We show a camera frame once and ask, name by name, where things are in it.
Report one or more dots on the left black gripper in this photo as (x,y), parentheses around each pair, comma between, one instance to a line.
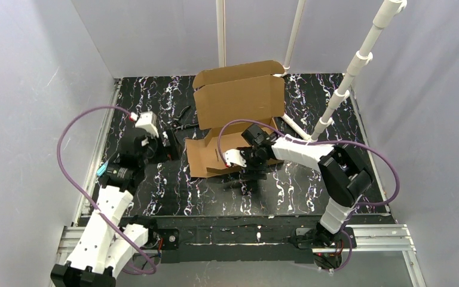
(170,140)

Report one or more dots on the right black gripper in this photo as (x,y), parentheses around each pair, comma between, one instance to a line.
(254,174)

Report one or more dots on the brown cardboard box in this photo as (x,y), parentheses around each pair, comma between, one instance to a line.
(226,100)

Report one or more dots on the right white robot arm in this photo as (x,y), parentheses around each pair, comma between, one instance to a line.
(346,177)

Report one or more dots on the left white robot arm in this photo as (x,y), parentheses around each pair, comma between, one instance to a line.
(104,249)

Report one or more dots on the blue pen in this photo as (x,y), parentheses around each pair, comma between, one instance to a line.
(102,169)

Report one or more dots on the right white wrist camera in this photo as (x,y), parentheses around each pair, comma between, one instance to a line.
(234,157)

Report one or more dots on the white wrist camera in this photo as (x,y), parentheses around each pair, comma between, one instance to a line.
(234,157)
(146,121)

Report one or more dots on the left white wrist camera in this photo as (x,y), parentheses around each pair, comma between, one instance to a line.
(146,121)

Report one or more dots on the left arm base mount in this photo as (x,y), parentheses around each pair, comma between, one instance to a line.
(159,238)

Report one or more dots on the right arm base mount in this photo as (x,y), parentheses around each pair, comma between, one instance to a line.
(337,247)

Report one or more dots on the aluminium table frame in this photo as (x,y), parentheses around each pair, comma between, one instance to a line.
(250,232)

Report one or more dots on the white PVC pipe frame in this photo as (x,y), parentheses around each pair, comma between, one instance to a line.
(308,37)

